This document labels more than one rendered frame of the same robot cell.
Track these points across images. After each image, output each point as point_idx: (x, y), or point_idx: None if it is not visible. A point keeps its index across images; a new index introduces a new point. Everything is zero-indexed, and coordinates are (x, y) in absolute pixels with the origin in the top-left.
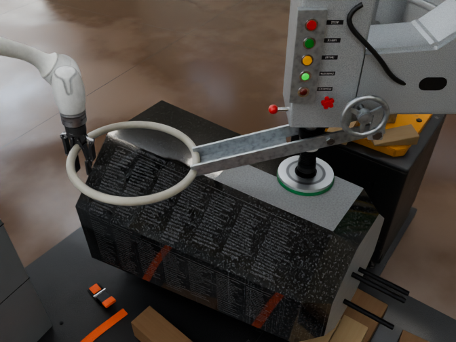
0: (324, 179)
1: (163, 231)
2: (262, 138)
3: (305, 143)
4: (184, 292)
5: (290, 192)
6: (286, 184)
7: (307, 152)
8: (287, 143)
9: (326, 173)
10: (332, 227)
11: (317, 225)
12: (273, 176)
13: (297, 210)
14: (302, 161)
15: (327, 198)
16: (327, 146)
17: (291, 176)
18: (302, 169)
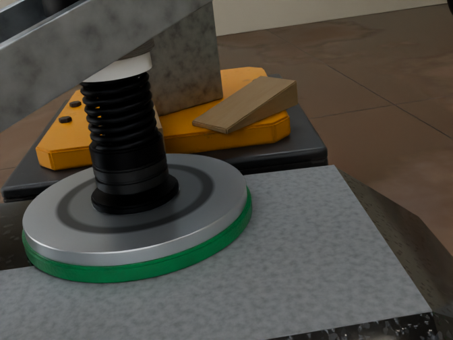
0: (215, 184)
1: None
2: None
3: (106, 11)
4: None
5: (127, 282)
6: (96, 255)
7: (120, 85)
8: (23, 32)
9: (203, 171)
10: (411, 301)
11: (352, 330)
12: (21, 270)
13: (218, 324)
14: (116, 140)
15: (274, 231)
16: (191, 11)
17: (94, 225)
18: (129, 176)
